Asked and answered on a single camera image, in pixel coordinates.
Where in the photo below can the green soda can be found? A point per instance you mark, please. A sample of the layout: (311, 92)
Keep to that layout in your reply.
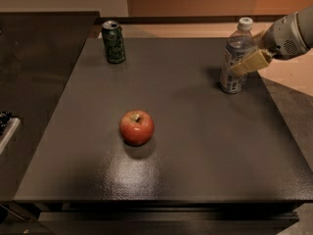
(113, 42)

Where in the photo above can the grey robot gripper body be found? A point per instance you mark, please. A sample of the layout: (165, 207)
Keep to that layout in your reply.
(282, 37)

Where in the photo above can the dark drawer front under table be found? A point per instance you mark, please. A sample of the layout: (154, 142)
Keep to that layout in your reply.
(163, 223)

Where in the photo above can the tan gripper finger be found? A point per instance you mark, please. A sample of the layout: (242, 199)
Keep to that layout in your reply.
(254, 61)
(258, 38)

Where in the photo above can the clear plastic water bottle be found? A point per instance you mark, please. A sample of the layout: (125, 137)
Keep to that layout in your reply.
(239, 44)

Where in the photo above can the red apple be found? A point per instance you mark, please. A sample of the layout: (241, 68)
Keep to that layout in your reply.
(136, 127)

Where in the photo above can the dark side counter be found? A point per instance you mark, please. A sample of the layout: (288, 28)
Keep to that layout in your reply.
(38, 53)

